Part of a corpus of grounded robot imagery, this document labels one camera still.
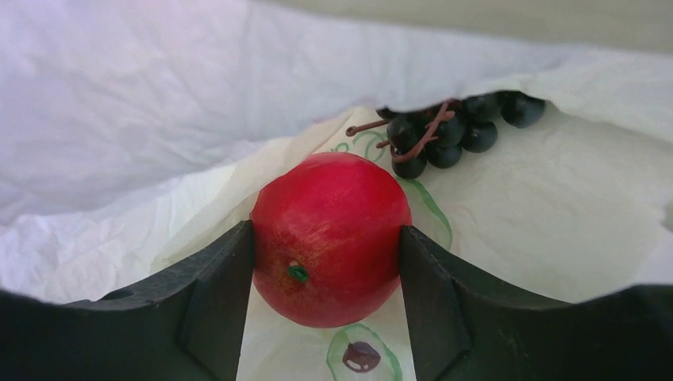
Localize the green plastic bag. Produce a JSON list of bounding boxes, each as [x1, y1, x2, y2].
[[1, 1, 672, 380]]

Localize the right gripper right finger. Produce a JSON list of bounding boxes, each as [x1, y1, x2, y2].
[[400, 226, 672, 380]]

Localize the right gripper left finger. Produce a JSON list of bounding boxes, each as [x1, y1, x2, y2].
[[1, 221, 253, 380]]

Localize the red fake apple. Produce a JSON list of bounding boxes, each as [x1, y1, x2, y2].
[[250, 152, 412, 328]]

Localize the dark blue fake grapes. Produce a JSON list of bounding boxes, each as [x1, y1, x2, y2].
[[346, 90, 547, 179]]

